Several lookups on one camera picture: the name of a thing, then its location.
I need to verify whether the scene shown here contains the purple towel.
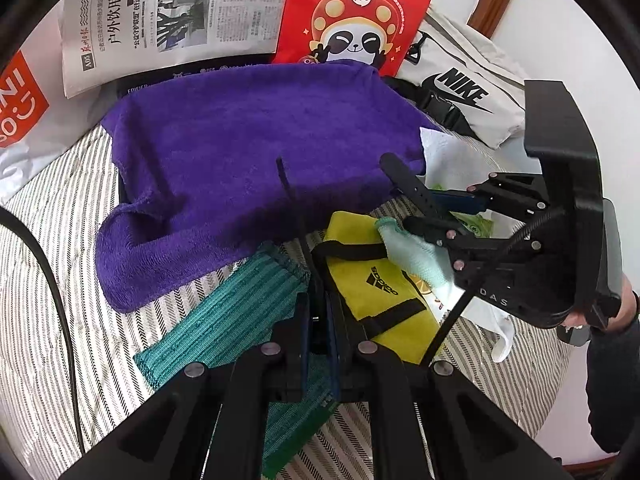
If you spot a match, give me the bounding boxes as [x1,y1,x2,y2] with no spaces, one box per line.
[94,59,427,313]

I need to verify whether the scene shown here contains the teal striped sock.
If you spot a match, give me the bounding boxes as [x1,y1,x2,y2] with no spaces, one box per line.
[134,241,341,478]

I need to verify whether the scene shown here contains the person's right forearm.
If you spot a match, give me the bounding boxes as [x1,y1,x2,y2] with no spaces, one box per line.
[584,316,640,457]

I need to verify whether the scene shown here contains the yellow sock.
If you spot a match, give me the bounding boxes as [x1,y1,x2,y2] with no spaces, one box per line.
[320,211,443,366]

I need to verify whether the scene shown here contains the white plastic shopping bag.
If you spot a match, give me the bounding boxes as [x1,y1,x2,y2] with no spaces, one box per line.
[0,50,121,201]

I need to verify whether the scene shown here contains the red paper bag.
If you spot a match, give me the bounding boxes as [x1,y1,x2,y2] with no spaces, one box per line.
[271,0,445,77]

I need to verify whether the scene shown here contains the white waist bag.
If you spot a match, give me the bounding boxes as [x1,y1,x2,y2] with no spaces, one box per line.
[382,5,528,150]

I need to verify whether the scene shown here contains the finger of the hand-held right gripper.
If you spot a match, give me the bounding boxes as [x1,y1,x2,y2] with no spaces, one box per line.
[403,216,546,288]
[379,153,551,221]

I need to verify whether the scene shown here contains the brown wooden rail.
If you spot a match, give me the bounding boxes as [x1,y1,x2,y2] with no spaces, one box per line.
[552,447,623,476]

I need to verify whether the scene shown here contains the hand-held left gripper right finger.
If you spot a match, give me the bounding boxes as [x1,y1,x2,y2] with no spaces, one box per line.
[325,290,576,480]

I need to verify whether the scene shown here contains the mint green sock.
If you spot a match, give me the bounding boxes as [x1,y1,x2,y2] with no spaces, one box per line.
[376,217,456,293]

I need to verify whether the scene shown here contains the black flat box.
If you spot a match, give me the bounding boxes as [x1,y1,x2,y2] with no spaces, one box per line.
[117,52,273,101]

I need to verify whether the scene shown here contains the folded newspaper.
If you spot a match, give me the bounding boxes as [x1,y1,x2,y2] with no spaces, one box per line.
[59,0,296,100]

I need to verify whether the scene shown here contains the person's right hand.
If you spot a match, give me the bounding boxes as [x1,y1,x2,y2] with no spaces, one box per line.
[565,277,640,333]

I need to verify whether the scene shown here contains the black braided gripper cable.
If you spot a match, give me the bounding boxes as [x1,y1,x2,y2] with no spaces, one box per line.
[420,207,573,368]

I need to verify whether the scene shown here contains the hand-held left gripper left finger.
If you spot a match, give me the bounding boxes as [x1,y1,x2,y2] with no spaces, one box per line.
[60,292,313,480]

